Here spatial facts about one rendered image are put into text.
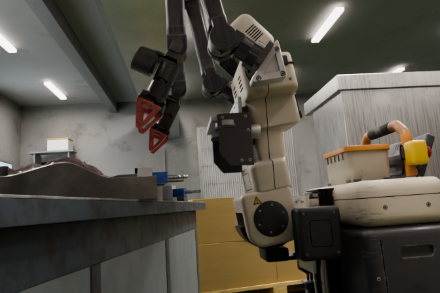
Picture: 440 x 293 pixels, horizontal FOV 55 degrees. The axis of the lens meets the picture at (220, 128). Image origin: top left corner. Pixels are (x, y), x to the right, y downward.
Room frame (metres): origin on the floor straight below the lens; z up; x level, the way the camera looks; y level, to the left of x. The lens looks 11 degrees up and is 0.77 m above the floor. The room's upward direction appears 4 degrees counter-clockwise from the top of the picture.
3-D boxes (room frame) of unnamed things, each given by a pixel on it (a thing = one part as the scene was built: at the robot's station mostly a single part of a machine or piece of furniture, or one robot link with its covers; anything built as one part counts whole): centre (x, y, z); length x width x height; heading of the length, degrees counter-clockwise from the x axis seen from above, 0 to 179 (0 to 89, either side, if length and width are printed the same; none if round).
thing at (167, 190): (1.47, 0.15, 0.83); 0.13 x 0.05 x 0.05; 80
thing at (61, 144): (9.81, 3.80, 2.46); 0.52 x 0.44 x 0.29; 96
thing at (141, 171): (1.11, 0.16, 0.85); 0.13 x 0.05 x 0.05; 102
